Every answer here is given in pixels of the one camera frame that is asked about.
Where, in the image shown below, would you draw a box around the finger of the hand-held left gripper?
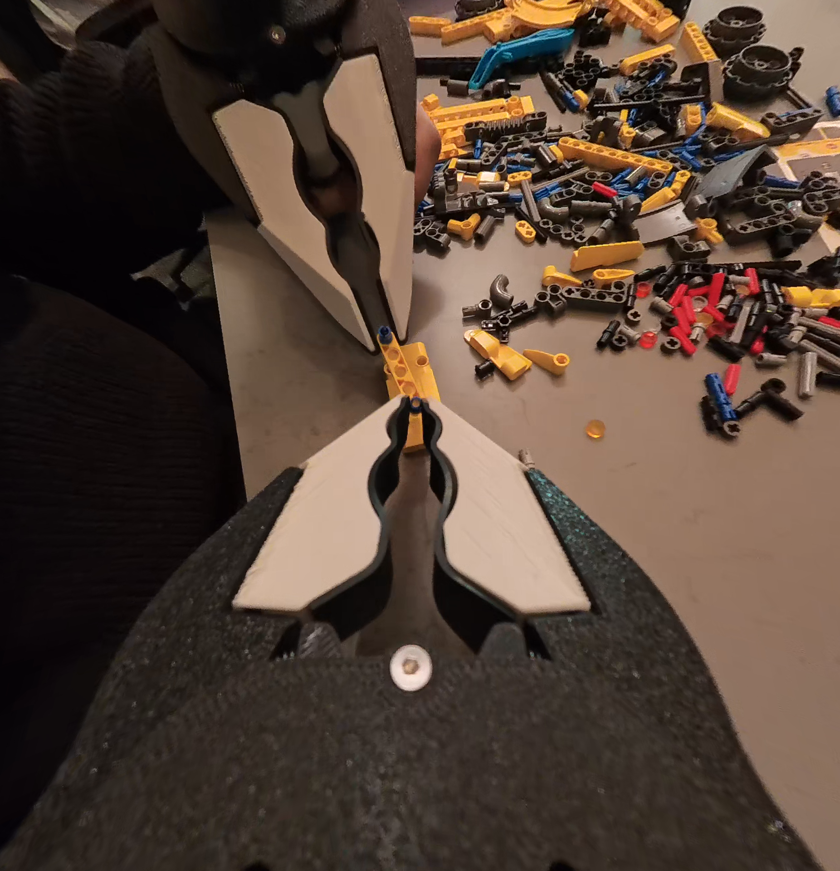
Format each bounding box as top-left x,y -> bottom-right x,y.
211,95 -> 383,353
322,53 -> 416,343

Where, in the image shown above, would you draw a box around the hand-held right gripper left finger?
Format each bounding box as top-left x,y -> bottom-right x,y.
231,396 -> 406,642

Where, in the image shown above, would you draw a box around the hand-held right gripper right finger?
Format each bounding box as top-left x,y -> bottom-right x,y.
427,399 -> 592,656

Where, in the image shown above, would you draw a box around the yellow beam with blue pins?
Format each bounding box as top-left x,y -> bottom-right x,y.
376,325 -> 424,451

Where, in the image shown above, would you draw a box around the person's left forearm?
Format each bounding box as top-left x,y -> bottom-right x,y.
0,27 -> 230,287

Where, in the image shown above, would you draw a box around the person's left hand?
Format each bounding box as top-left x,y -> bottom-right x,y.
415,109 -> 443,172

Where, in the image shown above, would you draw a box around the teal curved panel piece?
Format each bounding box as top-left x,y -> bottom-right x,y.
469,29 -> 576,93

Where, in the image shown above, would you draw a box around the yellow angled panel piece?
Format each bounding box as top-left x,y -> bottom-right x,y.
464,329 -> 533,381

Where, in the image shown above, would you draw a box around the black cross connector piece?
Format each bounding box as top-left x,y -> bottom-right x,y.
461,299 -> 537,334

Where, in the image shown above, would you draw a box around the pile of loose building pieces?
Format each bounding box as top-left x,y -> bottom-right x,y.
410,0 -> 840,436

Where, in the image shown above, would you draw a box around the black toy wheel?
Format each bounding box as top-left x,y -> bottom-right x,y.
702,5 -> 768,45
723,44 -> 802,96

